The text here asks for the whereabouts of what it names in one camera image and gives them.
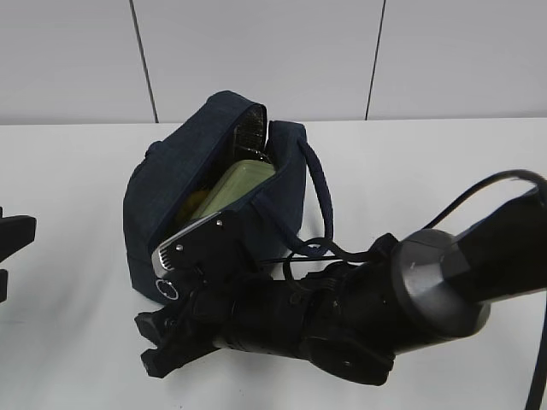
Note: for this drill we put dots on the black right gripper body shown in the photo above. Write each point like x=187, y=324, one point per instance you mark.
x=185, y=331

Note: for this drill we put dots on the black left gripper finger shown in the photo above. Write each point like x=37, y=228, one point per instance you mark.
x=17, y=232

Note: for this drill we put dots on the yellow pear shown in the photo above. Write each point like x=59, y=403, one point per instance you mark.
x=190, y=205

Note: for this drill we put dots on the navy blue lunch bag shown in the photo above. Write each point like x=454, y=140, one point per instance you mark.
x=198, y=153

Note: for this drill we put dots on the green lidded glass container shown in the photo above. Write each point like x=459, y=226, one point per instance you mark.
x=237, y=181

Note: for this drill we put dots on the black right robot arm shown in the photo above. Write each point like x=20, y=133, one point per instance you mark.
x=352, y=318

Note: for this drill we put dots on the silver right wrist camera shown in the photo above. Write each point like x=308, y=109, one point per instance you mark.
x=218, y=237

